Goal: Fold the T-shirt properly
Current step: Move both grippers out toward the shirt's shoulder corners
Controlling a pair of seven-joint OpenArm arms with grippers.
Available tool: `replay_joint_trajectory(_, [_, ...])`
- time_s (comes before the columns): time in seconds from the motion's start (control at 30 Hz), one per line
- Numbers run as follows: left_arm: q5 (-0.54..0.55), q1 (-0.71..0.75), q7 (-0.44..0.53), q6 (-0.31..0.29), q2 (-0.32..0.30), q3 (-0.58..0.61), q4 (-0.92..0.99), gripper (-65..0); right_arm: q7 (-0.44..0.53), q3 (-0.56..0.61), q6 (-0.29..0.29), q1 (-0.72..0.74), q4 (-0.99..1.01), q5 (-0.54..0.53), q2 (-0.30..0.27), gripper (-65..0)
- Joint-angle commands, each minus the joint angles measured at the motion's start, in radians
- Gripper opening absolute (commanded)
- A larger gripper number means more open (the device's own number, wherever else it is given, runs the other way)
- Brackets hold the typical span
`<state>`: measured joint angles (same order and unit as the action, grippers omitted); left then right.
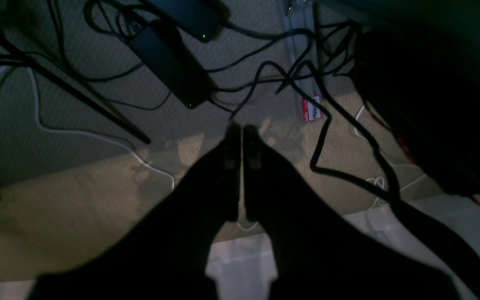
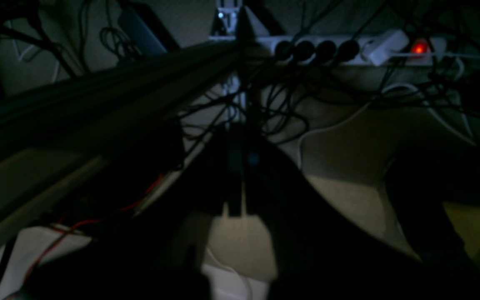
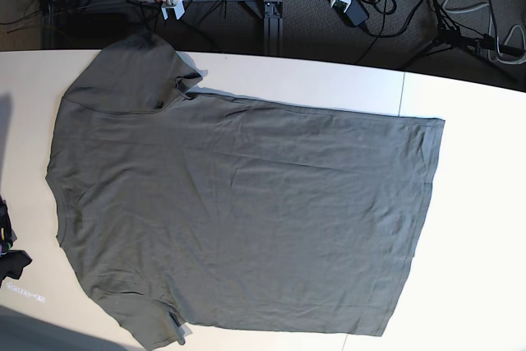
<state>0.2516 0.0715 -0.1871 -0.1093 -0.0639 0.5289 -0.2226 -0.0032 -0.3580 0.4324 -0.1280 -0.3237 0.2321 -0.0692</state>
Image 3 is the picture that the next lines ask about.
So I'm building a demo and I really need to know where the grey cable on floor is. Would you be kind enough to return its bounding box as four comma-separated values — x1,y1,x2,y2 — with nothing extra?
441,0,526,65

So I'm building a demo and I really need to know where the black tripod stand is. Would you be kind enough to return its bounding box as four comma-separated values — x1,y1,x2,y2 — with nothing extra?
399,0,525,84

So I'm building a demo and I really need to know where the grey-green T-shirt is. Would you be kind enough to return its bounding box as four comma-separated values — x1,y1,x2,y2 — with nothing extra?
46,33,445,350

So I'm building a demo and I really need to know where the black power adapter brick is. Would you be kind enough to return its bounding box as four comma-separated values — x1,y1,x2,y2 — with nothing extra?
344,0,369,28

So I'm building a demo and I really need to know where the aluminium table leg profile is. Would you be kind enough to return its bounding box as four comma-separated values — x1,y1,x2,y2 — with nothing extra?
262,0,284,57

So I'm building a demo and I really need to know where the white camera box, right gripper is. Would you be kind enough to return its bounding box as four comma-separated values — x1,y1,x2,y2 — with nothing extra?
161,2,185,21

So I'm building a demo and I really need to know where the black cloth pile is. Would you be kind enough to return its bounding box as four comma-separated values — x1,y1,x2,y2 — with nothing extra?
0,199,32,283

